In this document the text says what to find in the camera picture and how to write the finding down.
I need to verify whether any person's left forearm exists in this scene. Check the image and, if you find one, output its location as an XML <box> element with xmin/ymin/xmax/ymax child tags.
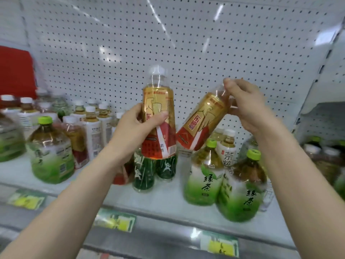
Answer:
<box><xmin>0</xmin><ymin>144</ymin><xmax>135</xmax><ymax>259</ymax></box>

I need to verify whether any dark green label bottle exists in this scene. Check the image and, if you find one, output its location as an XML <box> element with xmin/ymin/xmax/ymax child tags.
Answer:
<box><xmin>155</xmin><ymin>154</ymin><xmax>178</xmax><ymax>183</ymax></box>
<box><xmin>132</xmin><ymin>148</ymin><xmax>156</xmax><ymax>192</ymax></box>

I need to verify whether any person's right hand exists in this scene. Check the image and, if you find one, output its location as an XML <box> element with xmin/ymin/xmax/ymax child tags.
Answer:
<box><xmin>223</xmin><ymin>78</ymin><xmax>281</xmax><ymax>137</ymax></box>

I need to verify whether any white label tea bottle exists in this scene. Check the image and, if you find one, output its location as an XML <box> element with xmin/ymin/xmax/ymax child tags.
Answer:
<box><xmin>210</xmin><ymin>126</ymin><xmax>225</xmax><ymax>143</ymax></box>
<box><xmin>216</xmin><ymin>129</ymin><xmax>238</xmax><ymax>168</ymax></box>

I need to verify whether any person's left hand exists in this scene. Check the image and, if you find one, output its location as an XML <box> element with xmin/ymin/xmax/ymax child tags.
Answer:
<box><xmin>109</xmin><ymin>102</ymin><xmax>169</xmax><ymax>161</ymax></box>

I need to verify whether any red gold label tea bottle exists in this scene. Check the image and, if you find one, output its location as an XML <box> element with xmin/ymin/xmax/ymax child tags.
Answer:
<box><xmin>176</xmin><ymin>83</ymin><xmax>230</xmax><ymax>151</ymax></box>
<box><xmin>141</xmin><ymin>65</ymin><xmax>177</xmax><ymax>160</ymax></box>

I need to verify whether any group of white label bottles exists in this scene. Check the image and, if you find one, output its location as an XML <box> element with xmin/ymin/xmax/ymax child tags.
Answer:
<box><xmin>0</xmin><ymin>87</ymin><xmax>125</xmax><ymax>161</ymax></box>

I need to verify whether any white metal shelf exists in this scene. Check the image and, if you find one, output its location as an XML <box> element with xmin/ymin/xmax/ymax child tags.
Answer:
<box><xmin>0</xmin><ymin>148</ymin><xmax>298</xmax><ymax>252</ymax></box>

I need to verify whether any brown tea white cap bottle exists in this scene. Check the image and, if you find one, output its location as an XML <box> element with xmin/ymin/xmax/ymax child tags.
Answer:
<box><xmin>315</xmin><ymin>146</ymin><xmax>342</xmax><ymax>185</ymax></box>
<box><xmin>303</xmin><ymin>144</ymin><xmax>322</xmax><ymax>166</ymax></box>

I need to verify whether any red label white cap bottle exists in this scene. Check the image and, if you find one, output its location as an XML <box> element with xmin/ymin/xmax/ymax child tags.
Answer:
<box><xmin>62</xmin><ymin>116</ymin><xmax>89</xmax><ymax>169</ymax></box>

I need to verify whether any white shelf side panel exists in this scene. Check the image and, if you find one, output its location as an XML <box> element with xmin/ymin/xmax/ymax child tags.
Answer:
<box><xmin>290</xmin><ymin>23</ymin><xmax>345</xmax><ymax>138</ymax></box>

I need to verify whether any large green tea bottle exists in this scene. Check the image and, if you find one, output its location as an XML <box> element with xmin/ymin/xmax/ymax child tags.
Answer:
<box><xmin>217</xmin><ymin>149</ymin><xmax>268</xmax><ymax>222</ymax></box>
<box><xmin>184</xmin><ymin>139</ymin><xmax>225</xmax><ymax>206</ymax></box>
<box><xmin>0</xmin><ymin>113</ymin><xmax>26</xmax><ymax>163</ymax></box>
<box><xmin>26</xmin><ymin>116</ymin><xmax>75</xmax><ymax>184</ymax></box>
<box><xmin>334</xmin><ymin>159</ymin><xmax>345</xmax><ymax>201</ymax></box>

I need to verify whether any green yellow price tag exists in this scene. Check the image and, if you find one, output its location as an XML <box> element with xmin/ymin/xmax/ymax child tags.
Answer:
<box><xmin>94</xmin><ymin>208</ymin><xmax>137</xmax><ymax>233</ymax></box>
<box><xmin>200</xmin><ymin>231</ymin><xmax>239</xmax><ymax>258</ymax></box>
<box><xmin>8</xmin><ymin>189</ymin><xmax>45</xmax><ymax>210</ymax></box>

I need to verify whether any person's right forearm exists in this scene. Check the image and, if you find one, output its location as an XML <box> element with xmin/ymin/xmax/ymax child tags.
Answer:
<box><xmin>253</xmin><ymin>124</ymin><xmax>345</xmax><ymax>259</ymax></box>

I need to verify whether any white pegboard back panel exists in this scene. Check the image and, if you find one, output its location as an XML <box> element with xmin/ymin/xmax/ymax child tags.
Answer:
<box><xmin>20</xmin><ymin>0</ymin><xmax>341</xmax><ymax>149</ymax></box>

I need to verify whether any red sign board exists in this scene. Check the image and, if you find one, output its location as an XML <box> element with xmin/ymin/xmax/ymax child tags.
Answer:
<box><xmin>0</xmin><ymin>46</ymin><xmax>37</xmax><ymax>99</ymax></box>

